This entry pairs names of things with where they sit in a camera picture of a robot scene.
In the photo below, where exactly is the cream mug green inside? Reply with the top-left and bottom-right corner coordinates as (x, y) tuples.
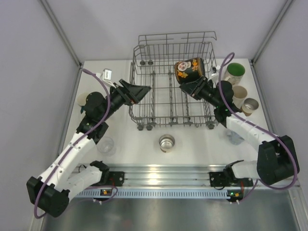
(222, 63), (245, 85)

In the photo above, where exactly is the beige plain cup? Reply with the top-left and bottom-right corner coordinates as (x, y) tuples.
(232, 86), (247, 107)

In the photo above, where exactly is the light blue mug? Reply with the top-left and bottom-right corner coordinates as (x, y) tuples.
(225, 129), (244, 145)

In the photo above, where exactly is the perforated blue-grey cable tray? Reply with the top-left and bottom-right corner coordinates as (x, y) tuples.
(49, 188), (231, 198)

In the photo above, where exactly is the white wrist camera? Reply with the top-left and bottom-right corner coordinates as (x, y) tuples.
(95, 68), (116, 88)
(209, 65), (221, 82)

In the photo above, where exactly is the steel cup brown sleeve centre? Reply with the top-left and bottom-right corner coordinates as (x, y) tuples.
(158, 134), (176, 153)

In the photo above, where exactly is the white cup teal base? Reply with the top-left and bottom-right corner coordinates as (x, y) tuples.
(76, 92), (89, 114)

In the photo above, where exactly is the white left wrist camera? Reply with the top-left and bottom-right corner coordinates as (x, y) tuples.
(209, 65), (221, 82)

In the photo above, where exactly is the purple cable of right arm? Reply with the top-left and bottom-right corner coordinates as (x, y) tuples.
(33, 68), (119, 219)

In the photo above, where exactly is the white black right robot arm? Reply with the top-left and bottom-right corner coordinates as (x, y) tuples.
(26, 79), (151, 219)

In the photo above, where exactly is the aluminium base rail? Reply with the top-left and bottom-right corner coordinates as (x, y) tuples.
(39, 163), (301, 191)

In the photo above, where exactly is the grey wire dish rack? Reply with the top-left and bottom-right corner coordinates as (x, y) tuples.
(128, 31), (218, 131)

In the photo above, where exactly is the aluminium corner frame post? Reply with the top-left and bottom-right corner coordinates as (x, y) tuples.
(38, 0), (82, 68)

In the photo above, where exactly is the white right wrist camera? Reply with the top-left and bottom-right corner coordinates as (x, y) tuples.
(95, 68), (116, 88)

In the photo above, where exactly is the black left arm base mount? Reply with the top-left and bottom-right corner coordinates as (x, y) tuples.
(209, 169), (254, 189)

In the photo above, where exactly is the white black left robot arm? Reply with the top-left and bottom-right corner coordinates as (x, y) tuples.
(180, 77), (299, 189)

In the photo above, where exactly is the black skull mug red inside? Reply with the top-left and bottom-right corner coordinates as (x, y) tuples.
(174, 57), (205, 85)

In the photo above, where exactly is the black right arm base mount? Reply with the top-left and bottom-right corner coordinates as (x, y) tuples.
(91, 171), (125, 187)

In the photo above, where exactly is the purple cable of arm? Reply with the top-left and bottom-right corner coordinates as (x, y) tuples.
(218, 52), (301, 204)
(33, 68), (119, 219)

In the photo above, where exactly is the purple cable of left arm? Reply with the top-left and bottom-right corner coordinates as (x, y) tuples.
(218, 52), (301, 204)

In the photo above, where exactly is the clear glass tumbler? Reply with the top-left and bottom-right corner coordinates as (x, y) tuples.
(96, 137), (116, 156)

